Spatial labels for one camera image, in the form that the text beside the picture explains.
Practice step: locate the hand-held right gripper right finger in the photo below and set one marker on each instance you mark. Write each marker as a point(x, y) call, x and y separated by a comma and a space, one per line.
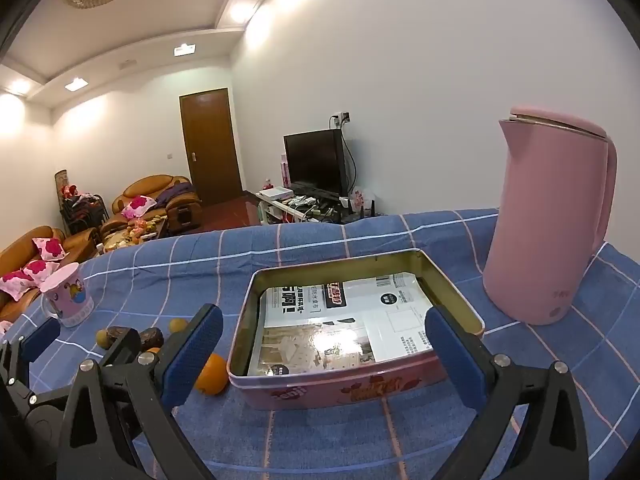
point(452, 355)

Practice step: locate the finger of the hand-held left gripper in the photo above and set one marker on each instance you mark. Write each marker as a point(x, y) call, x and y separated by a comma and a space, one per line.
point(40, 335)
point(120, 347)

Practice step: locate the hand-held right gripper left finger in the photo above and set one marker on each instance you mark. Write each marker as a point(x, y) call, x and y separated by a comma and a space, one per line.
point(192, 355)

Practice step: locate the dark wrinkled fruit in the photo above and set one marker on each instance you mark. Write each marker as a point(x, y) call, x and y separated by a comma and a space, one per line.
point(151, 336)
point(115, 332)

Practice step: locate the yellow-green round fruit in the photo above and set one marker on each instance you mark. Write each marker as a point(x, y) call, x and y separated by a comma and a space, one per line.
point(176, 326)
point(102, 338)

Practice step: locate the large orange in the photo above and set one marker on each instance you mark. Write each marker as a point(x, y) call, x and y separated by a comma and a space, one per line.
point(212, 375)

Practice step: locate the pink metal tin box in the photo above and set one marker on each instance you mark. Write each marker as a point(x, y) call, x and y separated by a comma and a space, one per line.
point(325, 390)

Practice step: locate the pink cartoon mug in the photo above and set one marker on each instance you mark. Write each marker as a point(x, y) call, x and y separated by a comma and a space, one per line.
point(70, 300)

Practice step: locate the pink flowered pillow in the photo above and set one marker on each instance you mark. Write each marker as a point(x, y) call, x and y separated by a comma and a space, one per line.
point(27, 277)
point(49, 249)
point(137, 206)

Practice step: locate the printed paper sheets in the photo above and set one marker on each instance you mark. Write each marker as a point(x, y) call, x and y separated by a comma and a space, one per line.
point(390, 320)

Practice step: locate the brown leather sofa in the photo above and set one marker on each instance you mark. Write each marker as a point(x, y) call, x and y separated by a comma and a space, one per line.
point(75, 242)

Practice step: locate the dark coffee table with food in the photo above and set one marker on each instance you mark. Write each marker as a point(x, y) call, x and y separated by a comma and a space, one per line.
point(135, 235)

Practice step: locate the stacked chairs with clothes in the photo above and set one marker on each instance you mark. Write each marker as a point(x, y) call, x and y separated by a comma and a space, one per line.
point(82, 210)

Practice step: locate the blue plaid blanket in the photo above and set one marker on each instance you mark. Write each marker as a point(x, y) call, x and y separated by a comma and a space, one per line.
point(350, 440)

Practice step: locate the tall patterned scroll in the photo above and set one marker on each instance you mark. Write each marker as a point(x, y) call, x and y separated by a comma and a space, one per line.
point(61, 182)

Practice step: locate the purple cloth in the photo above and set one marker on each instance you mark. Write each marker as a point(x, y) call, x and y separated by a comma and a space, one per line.
point(177, 192)

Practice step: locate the brown leather armchair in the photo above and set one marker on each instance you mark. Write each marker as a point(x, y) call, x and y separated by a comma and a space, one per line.
point(150, 185)

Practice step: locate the pink electric kettle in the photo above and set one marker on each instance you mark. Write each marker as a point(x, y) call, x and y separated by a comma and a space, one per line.
point(540, 210)

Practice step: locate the white television stand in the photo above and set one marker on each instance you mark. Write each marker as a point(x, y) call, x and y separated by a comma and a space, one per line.
point(277, 208)

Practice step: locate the pink flowered bag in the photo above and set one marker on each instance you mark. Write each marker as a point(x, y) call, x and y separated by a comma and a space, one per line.
point(361, 200)

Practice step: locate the flat white box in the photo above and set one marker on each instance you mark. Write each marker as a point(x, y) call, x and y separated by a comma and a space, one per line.
point(276, 193)

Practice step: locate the brown wooden door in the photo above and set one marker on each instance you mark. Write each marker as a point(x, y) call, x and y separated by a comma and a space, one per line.
point(210, 145)

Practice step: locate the black television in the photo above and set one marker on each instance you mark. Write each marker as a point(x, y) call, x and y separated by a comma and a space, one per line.
point(312, 160)

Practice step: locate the square recessed ceiling light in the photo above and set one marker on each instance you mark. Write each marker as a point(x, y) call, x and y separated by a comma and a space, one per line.
point(184, 49)
point(76, 84)

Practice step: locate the wall power outlet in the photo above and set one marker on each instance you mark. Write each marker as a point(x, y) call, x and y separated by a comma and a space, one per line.
point(342, 118)

